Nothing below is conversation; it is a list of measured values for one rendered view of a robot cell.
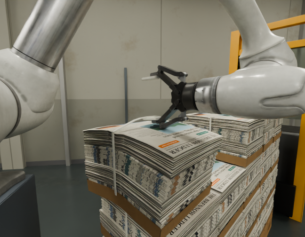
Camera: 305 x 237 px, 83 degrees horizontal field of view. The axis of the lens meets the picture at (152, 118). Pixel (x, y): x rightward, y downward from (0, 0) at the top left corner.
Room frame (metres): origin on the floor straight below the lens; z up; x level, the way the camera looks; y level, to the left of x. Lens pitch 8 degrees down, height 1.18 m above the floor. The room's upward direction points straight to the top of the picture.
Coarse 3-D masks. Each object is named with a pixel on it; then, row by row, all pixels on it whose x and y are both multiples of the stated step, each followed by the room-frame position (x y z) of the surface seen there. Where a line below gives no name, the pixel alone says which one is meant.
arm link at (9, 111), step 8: (0, 80) 0.37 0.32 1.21; (0, 88) 0.34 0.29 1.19; (8, 88) 0.37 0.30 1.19; (0, 96) 0.33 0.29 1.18; (8, 96) 0.35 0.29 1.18; (0, 104) 0.32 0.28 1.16; (8, 104) 0.35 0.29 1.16; (16, 104) 0.37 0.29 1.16; (0, 112) 0.32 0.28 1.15; (8, 112) 0.34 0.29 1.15; (16, 112) 0.37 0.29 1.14; (0, 120) 0.32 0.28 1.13; (8, 120) 0.34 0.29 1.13; (16, 120) 0.37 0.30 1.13; (0, 128) 0.32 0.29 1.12; (8, 128) 0.35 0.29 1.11; (0, 136) 0.32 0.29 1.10
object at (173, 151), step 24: (144, 144) 0.40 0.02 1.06; (168, 144) 0.40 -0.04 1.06; (192, 144) 0.42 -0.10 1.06; (216, 144) 0.52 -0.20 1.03; (144, 168) 0.40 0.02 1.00; (168, 168) 0.36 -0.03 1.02; (192, 168) 0.43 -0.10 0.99; (144, 192) 0.39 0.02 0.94; (168, 192) 0.37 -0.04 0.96; (192, 192) 0.47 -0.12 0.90; (168, 216) 0.39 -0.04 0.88
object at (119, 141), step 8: (128, 128) 0.54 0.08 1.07; (136, 128) 0.54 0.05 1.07; (144, 128) 0.54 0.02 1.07; (120, 136) 0.48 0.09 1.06; (120, 144) 0.47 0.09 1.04; (120, 152) 0.46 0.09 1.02; (112, 160) 0.49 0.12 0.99; (120, 160) 0.46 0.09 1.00; (112, 168) 0.49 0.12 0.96; (120, 168) 0.47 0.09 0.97; (112, 176) 0.49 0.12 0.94; (120, 176) 0.46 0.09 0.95; (112, 184) 0.49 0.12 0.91; (120, 192) 0.47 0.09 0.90
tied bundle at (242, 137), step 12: (192, 120) 1.00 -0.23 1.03; (204, 120) 0.95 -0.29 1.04; (216, 120) 0.90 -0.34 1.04; (228, 120) 0.85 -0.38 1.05; (240, 120) 0.81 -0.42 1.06; (252, 120) 0.83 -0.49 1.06; (216, 132) 0.89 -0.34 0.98; (228, 132) 0.85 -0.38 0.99; (240, 132) 0.81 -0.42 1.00; (252, 132) 0.84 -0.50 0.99; (228, 144) 0.85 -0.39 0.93; (240, 144) 0.81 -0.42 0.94; (252, 144) 0.85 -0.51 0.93; (240, 156) 0.80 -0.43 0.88
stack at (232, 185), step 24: (216, 168) 0.78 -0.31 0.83; (240, 168) 0.78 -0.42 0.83; (264, 168) 1.07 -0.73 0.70; (216, 192) 0.59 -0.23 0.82; (240, 192) 0.76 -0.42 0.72; (264, 192) 1.13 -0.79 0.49; (120, 216) 0.55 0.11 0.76; (192, 216) 0.46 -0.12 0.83; (216, 216) 0.56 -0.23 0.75; (240, 216) 0.76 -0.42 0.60; (264, 216) 1.15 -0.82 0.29
